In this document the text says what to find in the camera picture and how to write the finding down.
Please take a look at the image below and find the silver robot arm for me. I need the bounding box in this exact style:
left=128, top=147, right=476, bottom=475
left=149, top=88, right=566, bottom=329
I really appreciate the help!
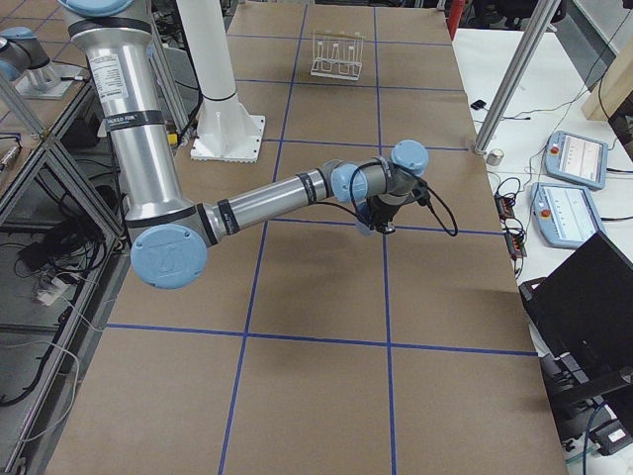
left=62, top=1, right=431, bottom=289

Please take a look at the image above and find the white power adapter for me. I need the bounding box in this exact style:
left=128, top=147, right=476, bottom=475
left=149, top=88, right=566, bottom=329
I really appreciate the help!
left=36, top=277, right=69, bottom=307

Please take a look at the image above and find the upper teach pendant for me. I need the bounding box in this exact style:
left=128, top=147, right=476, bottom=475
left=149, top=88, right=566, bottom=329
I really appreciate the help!
left=543, top=131, right=608, bottom=190

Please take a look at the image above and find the black laptop monitor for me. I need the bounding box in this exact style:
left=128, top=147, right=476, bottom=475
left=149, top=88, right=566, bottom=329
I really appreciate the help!
left=519, top=231, right=632, bottom=377

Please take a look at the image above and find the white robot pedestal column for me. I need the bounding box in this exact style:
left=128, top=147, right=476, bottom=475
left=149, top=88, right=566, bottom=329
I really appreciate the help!
left=177, top=0, right=266, bottom=162

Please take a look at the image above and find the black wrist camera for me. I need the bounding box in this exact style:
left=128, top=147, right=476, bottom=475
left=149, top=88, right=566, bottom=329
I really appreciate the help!
left=367, top=196, right=400, bottom=235

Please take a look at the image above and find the black monitor stand base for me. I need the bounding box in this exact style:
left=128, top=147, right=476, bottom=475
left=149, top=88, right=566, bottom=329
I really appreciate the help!
left=540, top=353, right=632, bottom=455

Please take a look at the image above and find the black camera cable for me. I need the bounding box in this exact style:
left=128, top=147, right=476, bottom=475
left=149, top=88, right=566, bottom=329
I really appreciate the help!
left=348, top=162, right=459, bottom=238

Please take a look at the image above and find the small black device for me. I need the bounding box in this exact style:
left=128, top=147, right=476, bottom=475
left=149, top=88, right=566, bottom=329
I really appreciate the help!
left=471, top=100, right=487, bottom=110

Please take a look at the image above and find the white wire cup holder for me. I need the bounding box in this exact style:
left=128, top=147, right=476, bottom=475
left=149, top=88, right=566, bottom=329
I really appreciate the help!
left=311, top=31, right=365, bottom=81

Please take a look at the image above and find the teach pendant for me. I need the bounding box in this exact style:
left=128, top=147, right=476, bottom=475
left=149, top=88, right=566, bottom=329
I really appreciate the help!
left=543, top=131, right=608, bottom=190
left=530, top=183, right=605, bottom=249

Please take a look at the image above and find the orange black electronics strip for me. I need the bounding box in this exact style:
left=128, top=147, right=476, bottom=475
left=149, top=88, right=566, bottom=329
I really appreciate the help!
left=494, top=193, right=527, bottom=261

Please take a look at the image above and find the aluminium frame post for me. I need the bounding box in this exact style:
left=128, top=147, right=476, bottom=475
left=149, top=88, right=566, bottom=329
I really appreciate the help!
left=473, top=0, right=561, bottom=155

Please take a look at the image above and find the lower teach pendant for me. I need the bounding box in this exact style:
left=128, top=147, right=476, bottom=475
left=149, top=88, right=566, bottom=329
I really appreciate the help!
left=530, top=183, right=605, bottom=249

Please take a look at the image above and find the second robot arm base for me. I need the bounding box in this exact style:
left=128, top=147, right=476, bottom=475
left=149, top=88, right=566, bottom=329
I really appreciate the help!
left=1, top=27, right=87, bottom=100

